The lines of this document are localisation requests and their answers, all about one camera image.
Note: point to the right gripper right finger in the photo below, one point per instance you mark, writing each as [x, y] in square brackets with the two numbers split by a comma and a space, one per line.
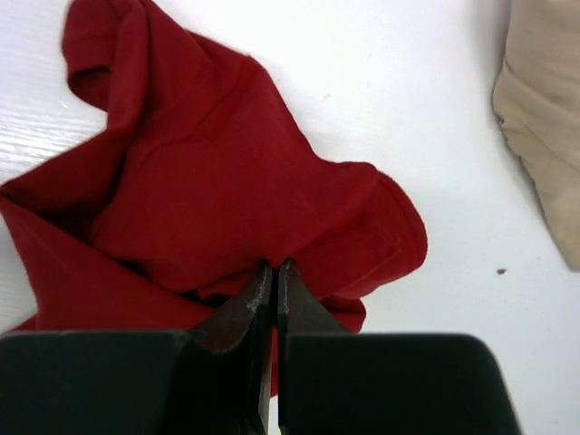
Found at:
[298, 311]

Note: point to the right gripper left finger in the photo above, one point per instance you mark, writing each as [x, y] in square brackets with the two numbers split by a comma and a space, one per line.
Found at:
[246, 315]

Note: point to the red t shirt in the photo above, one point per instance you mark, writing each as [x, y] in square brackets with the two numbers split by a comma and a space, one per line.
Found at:
[200, 173]

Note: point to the beige t shirt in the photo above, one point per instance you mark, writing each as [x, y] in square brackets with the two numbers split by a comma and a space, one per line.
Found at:
[536, 98]

